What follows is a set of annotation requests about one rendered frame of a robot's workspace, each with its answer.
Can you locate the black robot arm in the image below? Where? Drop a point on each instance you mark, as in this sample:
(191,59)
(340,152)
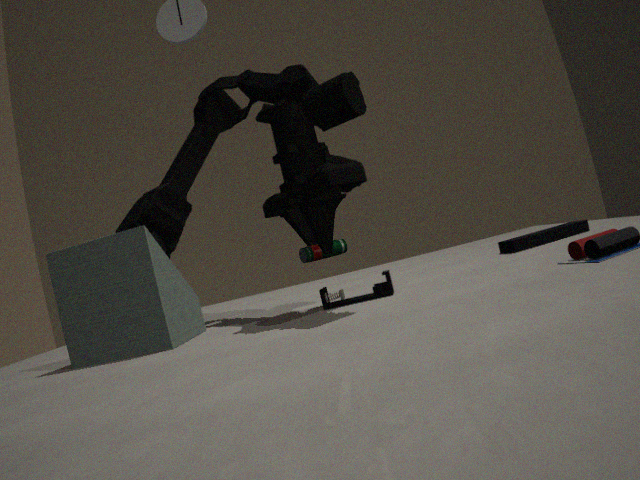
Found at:
(299,104)

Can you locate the black battery holder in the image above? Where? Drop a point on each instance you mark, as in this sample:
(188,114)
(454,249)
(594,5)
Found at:
(381,290)

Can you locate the green battery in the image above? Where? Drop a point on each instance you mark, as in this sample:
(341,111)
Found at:
(314,252)

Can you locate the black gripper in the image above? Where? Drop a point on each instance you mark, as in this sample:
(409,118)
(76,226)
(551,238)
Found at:
(310,193)

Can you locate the black rectangular bar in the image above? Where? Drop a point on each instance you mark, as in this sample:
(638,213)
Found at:
(538,238)

